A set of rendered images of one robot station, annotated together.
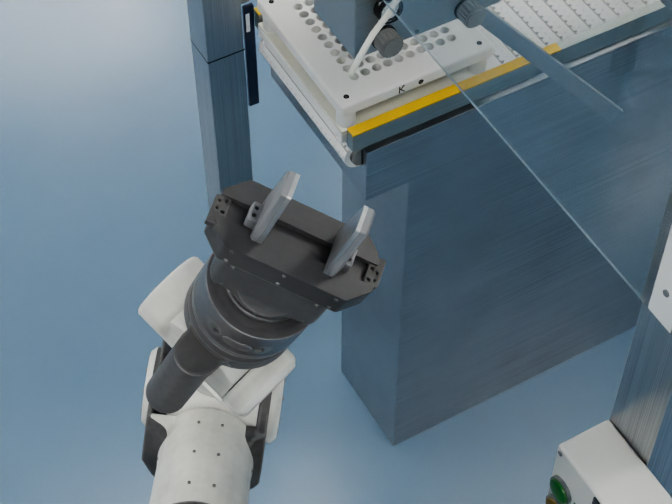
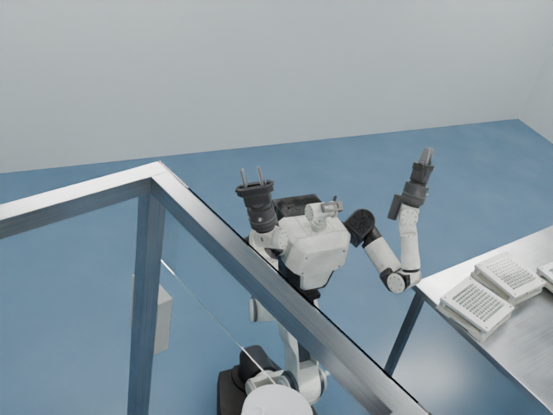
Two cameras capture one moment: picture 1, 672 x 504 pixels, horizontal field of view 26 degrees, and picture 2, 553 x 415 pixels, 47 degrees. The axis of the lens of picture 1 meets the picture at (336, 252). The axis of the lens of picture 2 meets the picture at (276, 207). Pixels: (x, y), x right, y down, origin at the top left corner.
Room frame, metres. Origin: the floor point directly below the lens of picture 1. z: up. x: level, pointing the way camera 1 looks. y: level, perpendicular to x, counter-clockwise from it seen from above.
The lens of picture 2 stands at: (2.24, -0.42, 2.76)
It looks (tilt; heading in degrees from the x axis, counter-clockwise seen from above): 36 degrees down; 162
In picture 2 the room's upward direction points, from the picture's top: 12 degrees clockwise
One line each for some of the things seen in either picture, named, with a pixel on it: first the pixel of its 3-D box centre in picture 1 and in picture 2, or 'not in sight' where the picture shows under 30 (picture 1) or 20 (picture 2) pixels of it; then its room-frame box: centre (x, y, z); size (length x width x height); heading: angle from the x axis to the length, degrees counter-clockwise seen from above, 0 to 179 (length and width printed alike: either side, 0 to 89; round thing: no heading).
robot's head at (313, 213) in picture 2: not in sight; (320, 213); (0.47, 0.34, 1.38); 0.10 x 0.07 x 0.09; 104
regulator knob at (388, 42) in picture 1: (388, 39); not in sight; (1.29, -0.06, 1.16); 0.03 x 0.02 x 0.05; 119
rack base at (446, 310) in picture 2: not in sight; (473, 311); (0.51, 1.16, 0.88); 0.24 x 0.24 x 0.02; 33
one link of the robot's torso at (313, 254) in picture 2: not in sight; (304, 244); (0.41, 0.33, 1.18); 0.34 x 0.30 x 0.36; 104
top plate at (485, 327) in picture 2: not in sight; (476, 303); (0.51, 1.16, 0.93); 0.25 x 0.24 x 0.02; 33
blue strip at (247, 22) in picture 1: (251, 56); not in sight; (1.56, 0.13, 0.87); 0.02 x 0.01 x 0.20; 119
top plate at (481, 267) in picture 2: not in sight; (509, 274); (0.32, 1.42, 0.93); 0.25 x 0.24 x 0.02; 23
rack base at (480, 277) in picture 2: not in sight; (506, 282); (0.32, 1.42, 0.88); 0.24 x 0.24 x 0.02; 23
